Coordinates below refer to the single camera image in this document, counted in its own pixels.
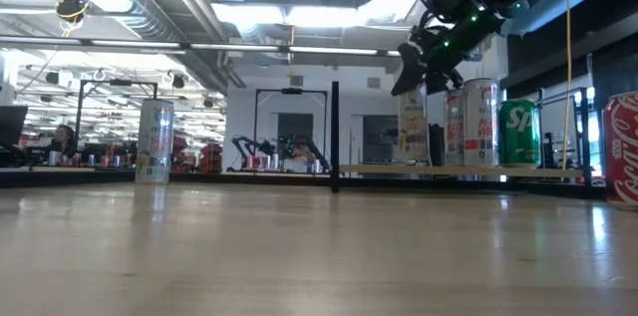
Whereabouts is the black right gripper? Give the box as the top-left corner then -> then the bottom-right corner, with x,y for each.
391,6 -> 504,97

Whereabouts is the yellow print Celsius can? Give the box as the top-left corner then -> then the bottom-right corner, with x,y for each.
397,82 -> 431,163

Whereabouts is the white Celsius can red band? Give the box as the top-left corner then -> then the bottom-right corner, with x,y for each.
463,78 -> 500,167
444,89 -> 466,166

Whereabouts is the green Sprite can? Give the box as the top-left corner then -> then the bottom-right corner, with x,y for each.
498,99 -> 542,167

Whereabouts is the red Coca-Cola can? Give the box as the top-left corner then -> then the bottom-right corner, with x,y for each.
602,91 -> 638,210

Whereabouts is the white silver Celsius can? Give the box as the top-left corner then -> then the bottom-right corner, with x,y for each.
135,98 -> 175,185

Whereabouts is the long ceiling light bar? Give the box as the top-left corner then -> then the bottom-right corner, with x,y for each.
0,35 -> 403,57

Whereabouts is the red storage rack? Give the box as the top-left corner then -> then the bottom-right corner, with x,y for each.
171,136 -> 188,172
198,142 -> 224,173

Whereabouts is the person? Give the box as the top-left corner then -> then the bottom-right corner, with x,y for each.
47,124 -> 79,158

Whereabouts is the black monitor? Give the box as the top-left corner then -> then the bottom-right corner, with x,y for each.
0,105 -> 30,148

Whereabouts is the wooden shelf with black frame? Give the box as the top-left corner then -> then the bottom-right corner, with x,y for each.
330,80 -> 593,193

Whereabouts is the black rig frame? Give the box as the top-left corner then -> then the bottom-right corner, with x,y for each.
74,79 -> 160,151
253,87 -> 329,172

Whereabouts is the silver ventilation duct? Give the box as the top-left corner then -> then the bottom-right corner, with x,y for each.
44,0 -> 230,93

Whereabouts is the black ceiling cable reel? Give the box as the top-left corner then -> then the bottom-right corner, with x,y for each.
54,0 -> 91,23

